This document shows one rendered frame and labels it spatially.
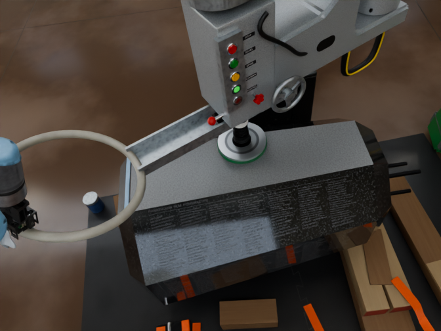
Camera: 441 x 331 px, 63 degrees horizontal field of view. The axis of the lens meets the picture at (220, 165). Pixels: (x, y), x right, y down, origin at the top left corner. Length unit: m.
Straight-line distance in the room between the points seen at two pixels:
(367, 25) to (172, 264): 1.23
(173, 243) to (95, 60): 2.56
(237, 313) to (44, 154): 1.97
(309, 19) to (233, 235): 0.88
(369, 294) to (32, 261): 2.04
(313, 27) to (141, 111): 2.06
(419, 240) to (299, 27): 1.51
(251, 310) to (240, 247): 0.54
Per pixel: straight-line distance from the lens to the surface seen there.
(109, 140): 1.41
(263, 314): 2.04
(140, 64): 3.58
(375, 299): 2.06
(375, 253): 2.12
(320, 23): 1.32
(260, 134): 1.61
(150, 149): 1.38
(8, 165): 0.95
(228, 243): 1.58
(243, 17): 1.07
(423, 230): 2.40
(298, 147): 1.64
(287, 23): 1.30
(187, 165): 1.62
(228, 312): 2.05
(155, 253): 1.61
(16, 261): 2.79
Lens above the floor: 2.13
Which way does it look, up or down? 55 degrees down
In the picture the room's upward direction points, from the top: 12 degrees counter-clockwise
